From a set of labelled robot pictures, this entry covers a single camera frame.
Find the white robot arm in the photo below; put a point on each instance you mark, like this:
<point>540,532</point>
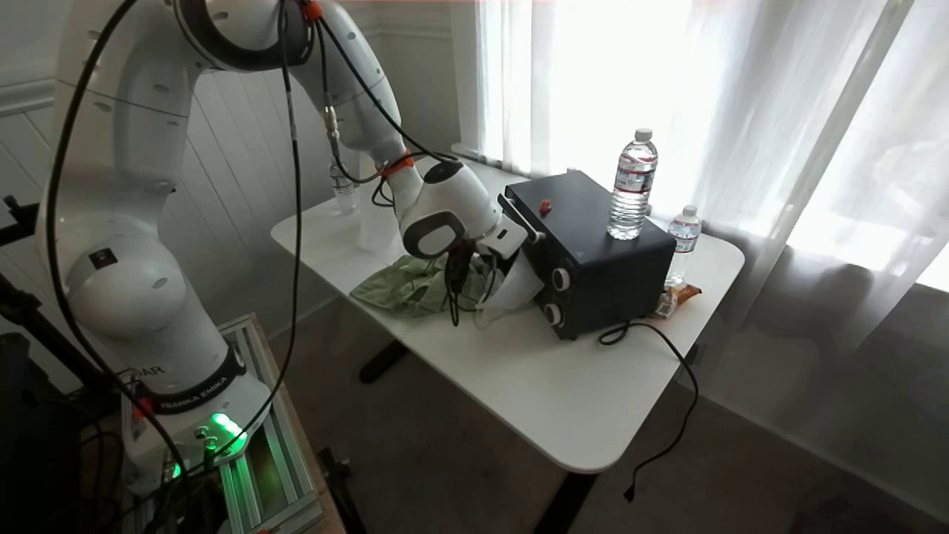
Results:
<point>138,287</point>

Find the small clear water bottle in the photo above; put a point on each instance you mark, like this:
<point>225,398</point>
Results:
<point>685,238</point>

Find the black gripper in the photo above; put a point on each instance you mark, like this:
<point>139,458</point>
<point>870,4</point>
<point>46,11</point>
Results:
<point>460,262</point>

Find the green cloth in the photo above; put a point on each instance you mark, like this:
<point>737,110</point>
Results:
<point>403,287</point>

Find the sheer white curtain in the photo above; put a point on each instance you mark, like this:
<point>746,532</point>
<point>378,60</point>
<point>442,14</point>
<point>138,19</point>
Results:
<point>789,149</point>

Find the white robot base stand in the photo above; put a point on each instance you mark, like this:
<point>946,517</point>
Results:
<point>285,465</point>

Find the black microwave oven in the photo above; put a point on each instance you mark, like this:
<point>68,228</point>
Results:
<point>602,268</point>

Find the black table leg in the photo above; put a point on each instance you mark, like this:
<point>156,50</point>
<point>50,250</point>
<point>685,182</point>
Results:
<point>381,364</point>
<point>563,505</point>

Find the orange snack wrapper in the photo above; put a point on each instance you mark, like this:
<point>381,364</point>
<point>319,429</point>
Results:
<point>679,299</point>

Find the large clear water bottle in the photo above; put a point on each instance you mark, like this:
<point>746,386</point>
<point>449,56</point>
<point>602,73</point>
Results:
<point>633,189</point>

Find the small red object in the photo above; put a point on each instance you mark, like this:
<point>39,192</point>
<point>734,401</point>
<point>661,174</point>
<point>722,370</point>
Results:
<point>543,210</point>

